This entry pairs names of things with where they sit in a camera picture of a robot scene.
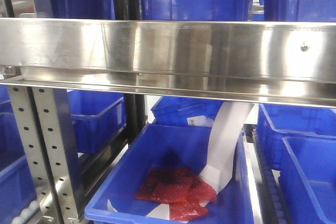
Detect blue bin lower middle rear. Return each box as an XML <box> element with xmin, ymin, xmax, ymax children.
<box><xmin>151</xmin><ymin>96</ymin><xmax>224</xmax><ymax>127</ymax></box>

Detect blue bin lower left middle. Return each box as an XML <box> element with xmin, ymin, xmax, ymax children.
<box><xmin>67</xmin><ymin>90</ymin><xmax>126</xmax><ymax>154</ymax></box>

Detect blue bin with red bags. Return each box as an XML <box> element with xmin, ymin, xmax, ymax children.
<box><xmin>85</xmin><ymin>124</ymin><xmax>254</xmax><ymax>223</ymax></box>

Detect blue bin lower right rear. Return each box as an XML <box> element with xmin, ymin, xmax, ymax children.
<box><xmin>257</xmin><ymin>104</ymin><xmax>335</xmax><ymax>170</ymax></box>

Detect perforated steel shelf upright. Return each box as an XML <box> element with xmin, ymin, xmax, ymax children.
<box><xmin>8</xmin><ymin>85</ymin><xmax>85</xmax><ymax>223</ymax></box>

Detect blue bin lower right front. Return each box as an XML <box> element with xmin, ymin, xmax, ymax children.
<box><xmin>279</xmin><ymin>137</ymin><xmax>335</xmax><ymax>223</ymax></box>

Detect blue bin lower far left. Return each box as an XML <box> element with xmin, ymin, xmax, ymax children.
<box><xmin>1</xmin><ymin>85</ymin><xmax>36</xmax><ymax>223</ymax></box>

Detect white paper strip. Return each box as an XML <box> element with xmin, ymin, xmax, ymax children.
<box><xmin>102</xmin><ymin>102</ymin><xmax>253</xmax><ymax>223</ymax></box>

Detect red bubble wrap bags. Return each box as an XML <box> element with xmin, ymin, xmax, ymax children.
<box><xmin>134</xmin><ymin>166</ymin><xmax>217</xmax><ymax>222</ymax></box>

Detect stainless steel shelf rail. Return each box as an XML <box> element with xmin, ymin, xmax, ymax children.
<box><xmin>1</xmin><ymin>18</ymin><xmax>335</xmax><ymax>108</ymax></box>

